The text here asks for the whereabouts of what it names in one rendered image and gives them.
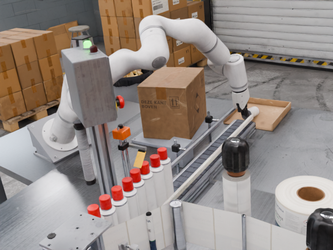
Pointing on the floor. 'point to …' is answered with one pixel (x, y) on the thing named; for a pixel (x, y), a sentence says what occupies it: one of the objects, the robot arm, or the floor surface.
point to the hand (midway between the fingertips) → (244, 111)
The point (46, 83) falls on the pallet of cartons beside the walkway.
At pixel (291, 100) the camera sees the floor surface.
